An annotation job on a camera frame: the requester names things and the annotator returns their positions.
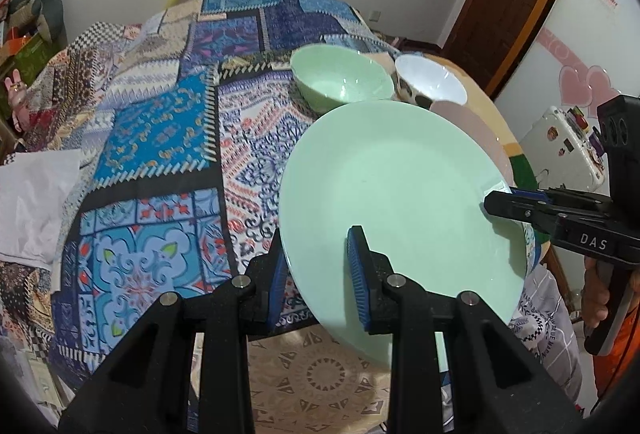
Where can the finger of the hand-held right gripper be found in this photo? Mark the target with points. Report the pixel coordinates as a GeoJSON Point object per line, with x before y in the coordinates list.
{"type": "Point", "coordinates": [530, 194]}
{"type": "Point", "coordinates": [515, 209]}

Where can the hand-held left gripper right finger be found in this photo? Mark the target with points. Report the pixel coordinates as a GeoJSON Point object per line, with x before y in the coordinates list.
{"type": "Point", "coordinates": [357, 279]}

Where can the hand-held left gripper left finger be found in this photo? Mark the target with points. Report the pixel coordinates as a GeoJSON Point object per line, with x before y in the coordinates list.
{"type": "Point", "coordinates": [277, 294]}

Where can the pink bowl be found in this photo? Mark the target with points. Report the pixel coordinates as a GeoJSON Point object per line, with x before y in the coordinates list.
{"type": "Point", "coordinates": [480, 134]}

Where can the green plate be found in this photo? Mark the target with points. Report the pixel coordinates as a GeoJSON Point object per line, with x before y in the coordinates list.
{"type": "Point", "coordinates": [400, 194]}

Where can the white bowl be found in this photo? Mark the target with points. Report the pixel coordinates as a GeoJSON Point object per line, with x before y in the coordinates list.
{"type": "Point", "coordinates": [430, 79]}

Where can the green bowl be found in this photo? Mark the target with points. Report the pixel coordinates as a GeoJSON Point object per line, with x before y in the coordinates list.
{"type": "Point", "coordinates": [340, 74]}

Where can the person's right hand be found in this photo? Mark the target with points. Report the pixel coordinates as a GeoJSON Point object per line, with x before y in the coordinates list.
{"type": "Point", "coordinates": [595, 294]}

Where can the white stickered appliance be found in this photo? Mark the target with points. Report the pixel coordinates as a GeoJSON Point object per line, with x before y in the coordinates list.
{"type": "Point", "coordinates": [555, 144]}

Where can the white lilac printed cloth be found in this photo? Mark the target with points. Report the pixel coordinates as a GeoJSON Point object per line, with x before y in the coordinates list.
{"type": "Point", "coordinates": [550, 329]}

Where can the person's orange clothing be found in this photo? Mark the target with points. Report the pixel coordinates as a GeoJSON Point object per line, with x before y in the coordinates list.
{"type": "Point", "coordinates": [622, 364]}

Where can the blue patchwork blanket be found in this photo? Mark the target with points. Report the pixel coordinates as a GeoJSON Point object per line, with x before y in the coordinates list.
{"type": "Point", "coordinates": [150, 139]}

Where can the brown checkered patchwork cloth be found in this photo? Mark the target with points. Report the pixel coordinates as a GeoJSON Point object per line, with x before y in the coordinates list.
{"type": "Point", "coordinates": [75, 74]}

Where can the green cardboard box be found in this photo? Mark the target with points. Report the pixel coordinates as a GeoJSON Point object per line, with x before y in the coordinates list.
{"type": "Point", "coordinates": [30, 57]}

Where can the white wall socket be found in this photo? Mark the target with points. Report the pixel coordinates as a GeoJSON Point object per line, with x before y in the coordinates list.
{"type": "Point", "coordinates": [375, 16]}

